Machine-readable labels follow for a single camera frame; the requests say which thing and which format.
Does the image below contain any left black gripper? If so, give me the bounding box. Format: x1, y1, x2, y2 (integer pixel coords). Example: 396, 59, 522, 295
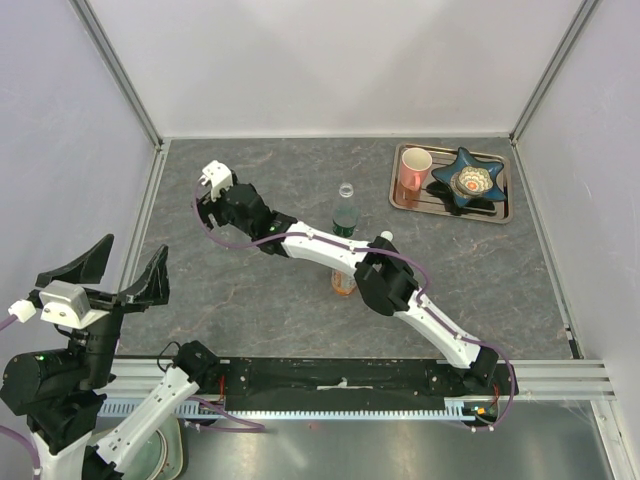
41, 231, 172, 388

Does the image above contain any orange drink bottle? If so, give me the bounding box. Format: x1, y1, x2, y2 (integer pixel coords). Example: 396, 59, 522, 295
331, 269, 357, 296

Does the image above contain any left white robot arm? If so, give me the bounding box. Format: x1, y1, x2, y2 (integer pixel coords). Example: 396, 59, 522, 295
1, 234, 220, 479

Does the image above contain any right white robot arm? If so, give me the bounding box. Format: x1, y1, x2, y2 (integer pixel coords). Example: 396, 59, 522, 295
193, 178, 517, 398

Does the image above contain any green label water bottle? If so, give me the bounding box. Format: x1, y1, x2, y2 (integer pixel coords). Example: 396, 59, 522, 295
332, 182, 359, 238

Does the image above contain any green ceramic bowl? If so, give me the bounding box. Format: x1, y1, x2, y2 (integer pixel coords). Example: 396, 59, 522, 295
127, 430, 167, 480

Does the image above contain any pink mug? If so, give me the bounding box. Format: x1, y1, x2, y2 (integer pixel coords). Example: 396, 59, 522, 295
399, 147, 433, 192

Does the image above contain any green ceramic plate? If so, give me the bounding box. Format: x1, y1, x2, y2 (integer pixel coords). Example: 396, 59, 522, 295
155, 417, 187, 480

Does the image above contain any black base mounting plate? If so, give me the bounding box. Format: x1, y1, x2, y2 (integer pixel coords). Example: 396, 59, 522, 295
162, 356, 506, 399

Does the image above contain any metal tray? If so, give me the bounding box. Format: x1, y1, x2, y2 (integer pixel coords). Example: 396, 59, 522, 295
389, 143, 513, 224

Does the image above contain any blue star-shaped dish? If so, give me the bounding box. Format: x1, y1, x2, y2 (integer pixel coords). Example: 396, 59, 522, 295
432, 147, 507, 208

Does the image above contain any small patterned bowl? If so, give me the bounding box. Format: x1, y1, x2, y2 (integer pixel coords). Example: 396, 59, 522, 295
452, 166, 493, 197

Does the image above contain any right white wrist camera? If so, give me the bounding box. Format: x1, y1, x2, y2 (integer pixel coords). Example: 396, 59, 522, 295
198, 160, 234, 201

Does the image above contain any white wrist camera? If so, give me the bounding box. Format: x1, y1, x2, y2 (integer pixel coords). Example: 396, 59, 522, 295
198, 160, 234, 201
8, 280, 109, 330

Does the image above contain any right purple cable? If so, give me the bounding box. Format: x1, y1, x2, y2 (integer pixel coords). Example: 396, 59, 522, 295
192, 185, 519, 434

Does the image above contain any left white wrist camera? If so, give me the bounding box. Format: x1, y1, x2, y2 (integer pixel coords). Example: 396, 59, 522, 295
8, 280, 109, 330

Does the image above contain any slotted cable duct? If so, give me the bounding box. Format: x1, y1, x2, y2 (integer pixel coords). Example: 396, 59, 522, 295
98, 398, 491, 421

